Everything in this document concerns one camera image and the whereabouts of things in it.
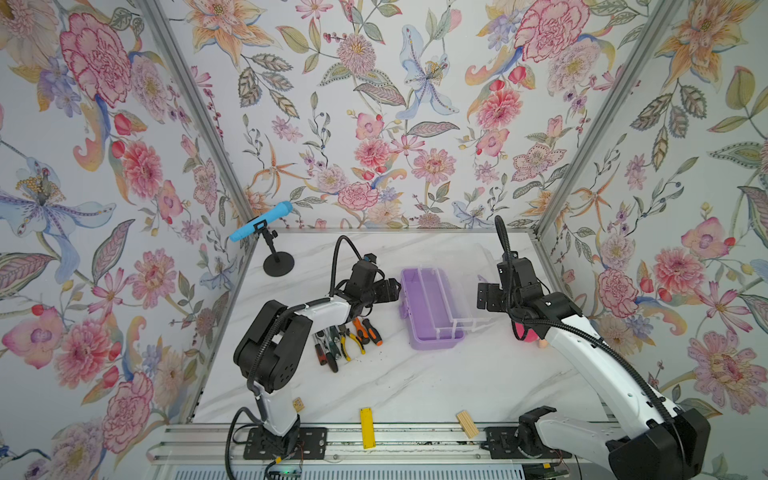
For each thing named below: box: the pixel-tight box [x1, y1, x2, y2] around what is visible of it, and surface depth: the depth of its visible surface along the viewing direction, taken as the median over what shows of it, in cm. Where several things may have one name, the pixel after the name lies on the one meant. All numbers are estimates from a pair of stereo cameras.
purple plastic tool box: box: [400, 243, 500, 350], surface depth 87 cm
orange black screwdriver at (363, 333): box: [352, 317, 369, 340], surface depth 93 cm
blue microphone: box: [230, 201, 294, 242], surface depth 96 cm
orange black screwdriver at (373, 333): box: [362, 318, 383, 347], surface depth 93 cm
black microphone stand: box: [253, 219, 295, 277], surface depth 112 cm
